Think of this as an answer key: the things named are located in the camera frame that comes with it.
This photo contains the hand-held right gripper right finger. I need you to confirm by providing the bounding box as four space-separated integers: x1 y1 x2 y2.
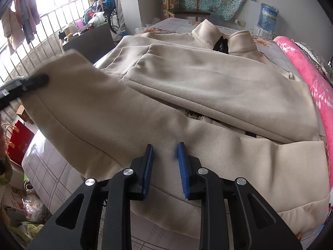
177 142 303 250

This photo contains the metal window railing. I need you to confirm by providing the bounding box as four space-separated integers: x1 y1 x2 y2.
0 0 91 84

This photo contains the dark cabinet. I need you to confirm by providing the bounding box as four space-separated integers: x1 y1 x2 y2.
62 22 115 64

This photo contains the clear plastic bag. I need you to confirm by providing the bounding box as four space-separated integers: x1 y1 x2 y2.
22 195 52 222

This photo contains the wooden chair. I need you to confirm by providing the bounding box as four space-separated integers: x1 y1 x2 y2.
165 0 211 22

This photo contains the white water dispenser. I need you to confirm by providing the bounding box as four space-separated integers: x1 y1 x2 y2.
253 27 273 40

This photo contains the brown cardboard box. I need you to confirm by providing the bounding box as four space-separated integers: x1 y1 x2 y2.
16 104 34 124

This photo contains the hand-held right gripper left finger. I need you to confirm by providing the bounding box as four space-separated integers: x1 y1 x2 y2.
28 144 154 250

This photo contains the blue water bottle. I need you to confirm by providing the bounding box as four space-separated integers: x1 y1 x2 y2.
259 3 279 33

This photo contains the beige zip jacket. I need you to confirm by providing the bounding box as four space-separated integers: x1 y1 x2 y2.
19 19 332 233

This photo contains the red paper bag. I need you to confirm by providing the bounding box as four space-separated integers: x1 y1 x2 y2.
6 120 35 166

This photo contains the grey patterned pillow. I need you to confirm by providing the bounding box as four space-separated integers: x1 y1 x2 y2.
294 41 333 76

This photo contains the wheelchair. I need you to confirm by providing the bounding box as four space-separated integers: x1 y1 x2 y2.
83 0 123 35

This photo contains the pink floral blanket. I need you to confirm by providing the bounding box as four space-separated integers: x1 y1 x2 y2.
273 35 333 141

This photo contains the grey hanging jacket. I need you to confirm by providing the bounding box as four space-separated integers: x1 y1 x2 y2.
14 0 42 45

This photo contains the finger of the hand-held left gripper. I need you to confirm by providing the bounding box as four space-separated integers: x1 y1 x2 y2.
25 73 50 90

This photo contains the patterned carton stack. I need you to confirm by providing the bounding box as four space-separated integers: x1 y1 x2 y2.
162 0 180 19

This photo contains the beige hanging garment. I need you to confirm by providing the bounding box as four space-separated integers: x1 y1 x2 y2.
1 8 25 55

